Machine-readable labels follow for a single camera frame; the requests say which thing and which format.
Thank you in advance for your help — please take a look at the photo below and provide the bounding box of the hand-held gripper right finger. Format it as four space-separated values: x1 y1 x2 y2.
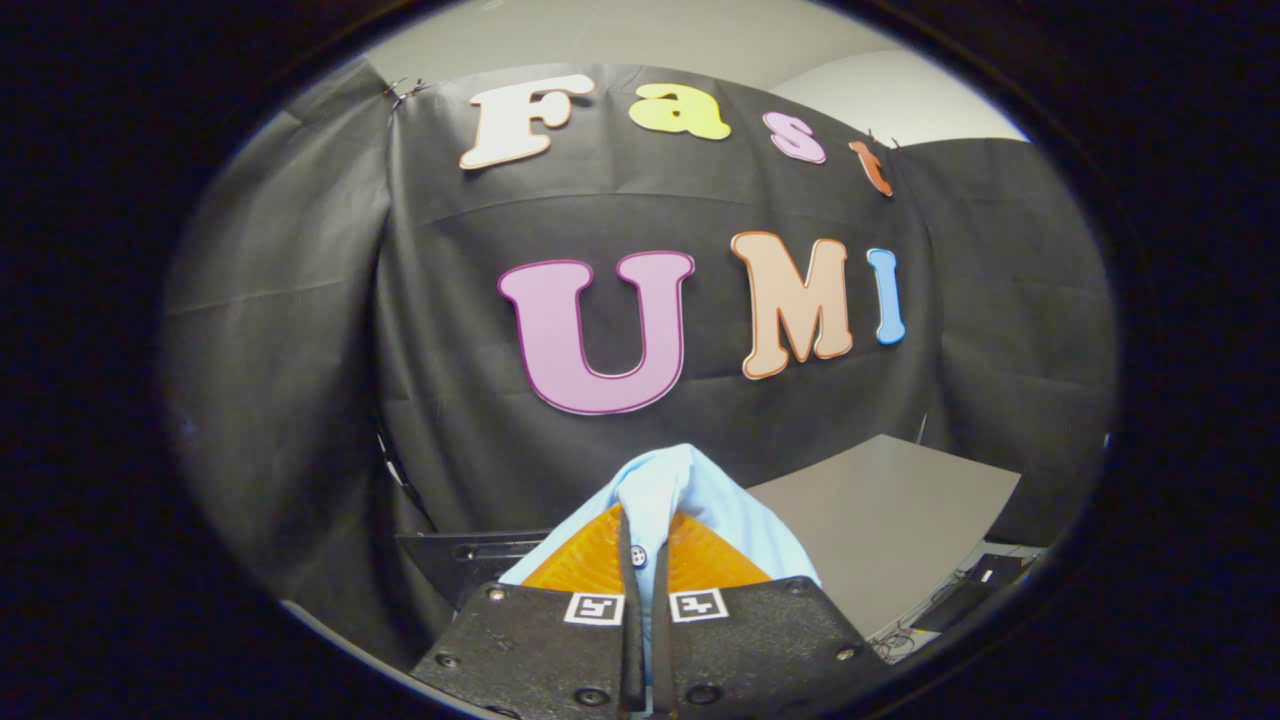
650 510 893 719

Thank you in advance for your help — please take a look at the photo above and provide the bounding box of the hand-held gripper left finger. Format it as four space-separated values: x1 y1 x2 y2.
410 503 647 717

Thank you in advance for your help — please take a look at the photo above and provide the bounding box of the light blue shirt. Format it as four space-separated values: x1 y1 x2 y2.
498 443 822 661

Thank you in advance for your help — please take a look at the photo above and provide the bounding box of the beige cabinet with dark top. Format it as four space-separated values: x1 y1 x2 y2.
748 434 1022 641

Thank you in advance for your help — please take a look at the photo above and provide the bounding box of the black box device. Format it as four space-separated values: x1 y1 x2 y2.
915 553 1031 634

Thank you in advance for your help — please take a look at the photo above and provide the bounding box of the black backdrop cloth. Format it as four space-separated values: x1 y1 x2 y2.
165 60 1116 671

